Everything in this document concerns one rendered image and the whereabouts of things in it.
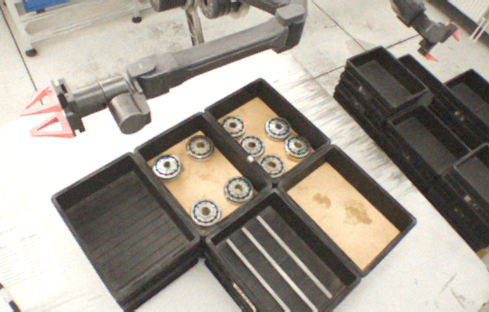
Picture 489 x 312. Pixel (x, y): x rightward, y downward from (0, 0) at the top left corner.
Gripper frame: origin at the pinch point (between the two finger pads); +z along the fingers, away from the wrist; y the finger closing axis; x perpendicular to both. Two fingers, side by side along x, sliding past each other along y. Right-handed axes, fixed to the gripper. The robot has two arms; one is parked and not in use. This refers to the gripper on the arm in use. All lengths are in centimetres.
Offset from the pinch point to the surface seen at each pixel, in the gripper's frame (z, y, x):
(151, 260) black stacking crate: -13, 62, -14
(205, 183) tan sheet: -41, 62, 2
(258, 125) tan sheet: -73, 62, 15
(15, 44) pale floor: 0, 143, 211
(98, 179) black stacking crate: -9, 56, 18
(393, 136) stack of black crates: -158, 103, -3
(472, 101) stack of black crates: -217, 96, -11
